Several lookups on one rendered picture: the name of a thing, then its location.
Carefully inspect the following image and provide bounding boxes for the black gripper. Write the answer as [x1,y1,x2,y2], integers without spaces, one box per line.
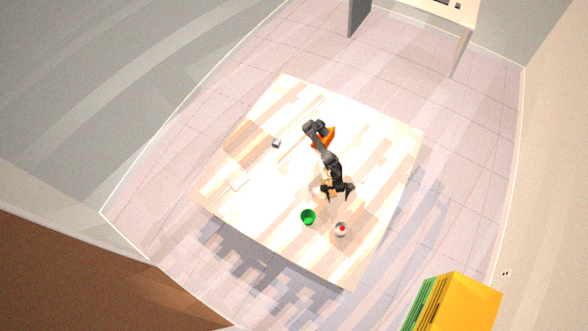
[320,176,355,201]

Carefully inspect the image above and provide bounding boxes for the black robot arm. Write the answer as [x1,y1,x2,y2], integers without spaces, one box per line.
[302,119,348,193]

